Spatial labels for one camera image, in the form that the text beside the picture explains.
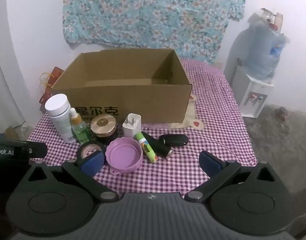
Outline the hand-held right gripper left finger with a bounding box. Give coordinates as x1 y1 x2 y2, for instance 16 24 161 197
18 152 120 203

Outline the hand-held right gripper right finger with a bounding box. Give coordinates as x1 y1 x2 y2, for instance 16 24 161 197
184 151 289 203

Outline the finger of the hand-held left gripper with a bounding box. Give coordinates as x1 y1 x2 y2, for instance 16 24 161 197
28 142 48 159

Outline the black tape roll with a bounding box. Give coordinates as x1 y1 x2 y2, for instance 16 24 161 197
77 141 106 167

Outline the purple round lid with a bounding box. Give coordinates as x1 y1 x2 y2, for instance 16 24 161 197
105 137 144 175

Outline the green dropper bottle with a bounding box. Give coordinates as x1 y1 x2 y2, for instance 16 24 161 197
69 107 91 145

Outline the black oval case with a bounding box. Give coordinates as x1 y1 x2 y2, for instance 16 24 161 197
158 134 189 146

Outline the gold lid cream jar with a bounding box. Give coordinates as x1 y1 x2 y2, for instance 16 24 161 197
90 114 118 145

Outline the white charger plug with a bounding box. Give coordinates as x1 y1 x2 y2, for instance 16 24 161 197
122 113 142 138

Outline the black cylinder tube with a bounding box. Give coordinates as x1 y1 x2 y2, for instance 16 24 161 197
141 131 173 158

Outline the green lip balm tube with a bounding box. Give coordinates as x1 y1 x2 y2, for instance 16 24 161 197
133 132 159 164

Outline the brown cardboard box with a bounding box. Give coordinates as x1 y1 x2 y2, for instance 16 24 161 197
50 49 193 124

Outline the brown cardboard scrap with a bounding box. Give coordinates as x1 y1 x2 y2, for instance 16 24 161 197
4 126 20 140

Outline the white plastic bottle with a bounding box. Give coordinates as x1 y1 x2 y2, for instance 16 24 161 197
45 94 77 143

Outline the purple checkered tablecloth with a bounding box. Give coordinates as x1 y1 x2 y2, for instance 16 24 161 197
27 57 258 198

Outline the red gift bag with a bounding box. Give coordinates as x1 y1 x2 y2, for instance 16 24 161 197
39 67 64 108

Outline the white water dispenser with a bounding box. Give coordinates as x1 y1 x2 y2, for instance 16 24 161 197
231 66 274 119

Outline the blue water jug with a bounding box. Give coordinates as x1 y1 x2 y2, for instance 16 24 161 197
245 20 288 79

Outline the clear small container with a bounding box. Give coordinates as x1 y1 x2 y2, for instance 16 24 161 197
260 8 274 24

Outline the teal floral cloth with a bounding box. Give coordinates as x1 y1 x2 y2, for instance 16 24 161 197
61 0 248 64

